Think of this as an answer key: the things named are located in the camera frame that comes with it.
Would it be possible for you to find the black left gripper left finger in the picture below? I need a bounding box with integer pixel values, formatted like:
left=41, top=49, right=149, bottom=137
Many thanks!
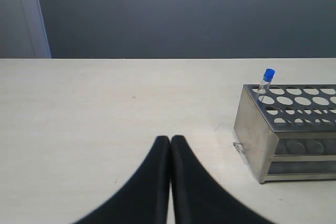
left=76, top=135, right=170, bottom=223

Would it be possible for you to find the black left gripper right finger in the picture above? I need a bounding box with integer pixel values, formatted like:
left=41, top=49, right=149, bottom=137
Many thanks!
left=171, top=135, right=271, bottom=224

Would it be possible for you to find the blue-capped tube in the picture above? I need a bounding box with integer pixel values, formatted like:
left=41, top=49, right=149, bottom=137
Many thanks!
left=257, top=68, right=275, bottom=103

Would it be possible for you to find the stainless steel test tube rack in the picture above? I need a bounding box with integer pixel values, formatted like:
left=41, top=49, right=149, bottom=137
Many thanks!
left=234, top=84, right=335, bottom=183

